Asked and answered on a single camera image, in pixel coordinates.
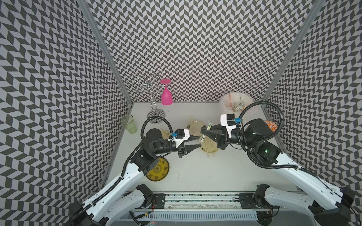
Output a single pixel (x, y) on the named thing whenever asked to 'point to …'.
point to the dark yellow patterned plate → (159, 171)
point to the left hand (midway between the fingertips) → (198, 142)
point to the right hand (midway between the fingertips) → (202, 132)
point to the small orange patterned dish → (272, 125)
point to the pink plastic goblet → (167, 96)
